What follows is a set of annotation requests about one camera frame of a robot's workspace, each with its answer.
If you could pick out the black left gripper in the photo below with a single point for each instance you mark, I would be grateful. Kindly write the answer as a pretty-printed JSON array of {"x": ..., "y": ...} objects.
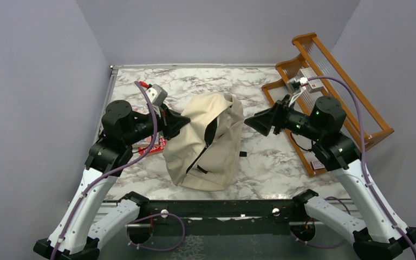
[{"x": 170, "y": 122}]

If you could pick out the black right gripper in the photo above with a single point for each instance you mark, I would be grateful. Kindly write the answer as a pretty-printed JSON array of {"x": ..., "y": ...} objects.
[{"x": 275, "y": 116}]

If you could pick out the cream canvas backpack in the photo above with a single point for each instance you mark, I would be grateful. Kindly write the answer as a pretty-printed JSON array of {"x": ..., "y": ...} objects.
[{"x": 205, "y": 154}]

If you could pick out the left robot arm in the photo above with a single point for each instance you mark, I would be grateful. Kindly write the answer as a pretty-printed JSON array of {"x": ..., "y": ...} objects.
[{"x": 78, "y": 235}]

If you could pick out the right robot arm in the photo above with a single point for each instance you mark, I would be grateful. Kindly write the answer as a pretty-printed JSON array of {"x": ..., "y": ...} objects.
[{"x": 379, "y": 233}]

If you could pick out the red cover book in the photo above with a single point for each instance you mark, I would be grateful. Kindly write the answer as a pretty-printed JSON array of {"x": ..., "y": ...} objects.
[{"x": 157, "y": 148}]

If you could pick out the small white red box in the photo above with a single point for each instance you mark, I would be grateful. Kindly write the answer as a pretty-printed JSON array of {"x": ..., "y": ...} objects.
[{"x": 314, "y": 85}]

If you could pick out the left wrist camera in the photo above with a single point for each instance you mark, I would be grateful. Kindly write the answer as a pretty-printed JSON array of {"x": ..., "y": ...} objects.
[{"x": 155, "y": 93}]

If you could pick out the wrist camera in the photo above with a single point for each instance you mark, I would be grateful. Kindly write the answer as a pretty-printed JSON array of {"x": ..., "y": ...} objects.
[
  {"x": 155, "y": 93},
  {"x": 296, "y": 83}
]

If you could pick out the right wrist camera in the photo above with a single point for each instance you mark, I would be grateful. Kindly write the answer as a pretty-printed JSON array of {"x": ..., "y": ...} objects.
[{"x": 296, "y": 83}]

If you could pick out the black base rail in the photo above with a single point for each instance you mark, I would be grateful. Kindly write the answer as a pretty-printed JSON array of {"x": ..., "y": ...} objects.
[{"x": 221, "y": 218}]

